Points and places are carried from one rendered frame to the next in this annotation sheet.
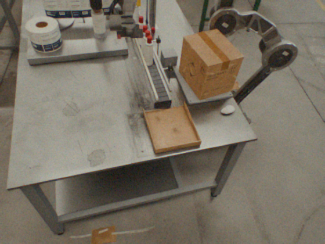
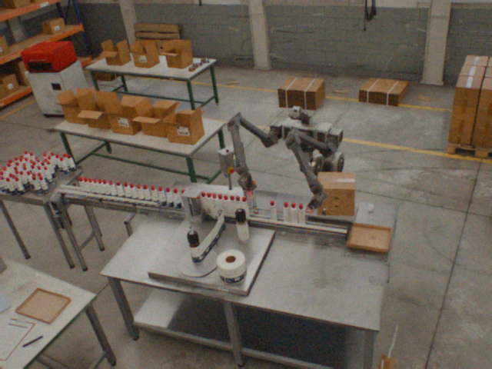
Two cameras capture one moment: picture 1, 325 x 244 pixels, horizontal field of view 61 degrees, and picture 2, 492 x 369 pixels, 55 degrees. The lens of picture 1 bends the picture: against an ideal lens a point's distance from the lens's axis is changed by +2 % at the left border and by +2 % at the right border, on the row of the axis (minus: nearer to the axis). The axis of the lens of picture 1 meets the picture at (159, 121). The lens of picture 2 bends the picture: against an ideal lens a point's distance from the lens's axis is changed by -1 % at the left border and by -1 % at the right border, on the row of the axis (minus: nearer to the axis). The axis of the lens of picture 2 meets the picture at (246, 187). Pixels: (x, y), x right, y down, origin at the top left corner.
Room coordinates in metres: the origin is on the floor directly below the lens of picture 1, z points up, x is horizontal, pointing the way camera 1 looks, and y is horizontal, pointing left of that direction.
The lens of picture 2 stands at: (-0.23, 2.53, 3.28)
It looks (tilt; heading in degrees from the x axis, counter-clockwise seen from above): 34 degrees down; 313
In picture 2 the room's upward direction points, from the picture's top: 8 degrees counter-clockwise
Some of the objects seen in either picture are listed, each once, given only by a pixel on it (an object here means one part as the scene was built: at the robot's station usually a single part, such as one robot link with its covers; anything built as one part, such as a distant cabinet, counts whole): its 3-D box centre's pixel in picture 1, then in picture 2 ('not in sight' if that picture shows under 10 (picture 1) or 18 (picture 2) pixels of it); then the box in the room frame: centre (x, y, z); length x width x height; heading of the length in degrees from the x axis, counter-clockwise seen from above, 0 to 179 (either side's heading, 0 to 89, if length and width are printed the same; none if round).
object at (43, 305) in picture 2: not in sight; (43, 305); (2.63, 1.78, 0.82); 0.34 x 0.24 x 0.03; 15
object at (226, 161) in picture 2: not in sight; (231, 159); (2.04, 0.20, 1.38); 0.17 x 0.10 x 0.19; 73
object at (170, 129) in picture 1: (170, 125); (369, 237); (0.97, -0.07, 0.85); 0.30 x 0.26 x 0.04; 18
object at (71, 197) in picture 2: not in sight; (118, 231); (3.25, 0.69, 0.47); 1.17 x 0.38 x 0.94; 18
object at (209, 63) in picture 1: (208, 64); (336, 194); (1.38, -0.28, 0.99); 0.30 x 0.24 x 0.27; 27
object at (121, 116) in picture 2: not in sight; (125, 115); (4.40, -0.49, 0.97); 0.45 x 0.38 x 0.37; 102
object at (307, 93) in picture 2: not in sight; (301, 93); (3.83, -3.48, 0.16); 0.65 x 0.54 x 0.32; 14
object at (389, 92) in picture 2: not in sight; (383, 91); (2.74, -4.17, 0.11); 0.65 x 0.54 x 0.22; 7
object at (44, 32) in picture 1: (44, 34); (231, 267); (1.59, 0.82, 0.95); 0.20 x 0.20 x 0.14
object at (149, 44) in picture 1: (149, 51); (301, 214); (1.47, 0.10, 0.98); 0.05 x 0.05 x 0.20
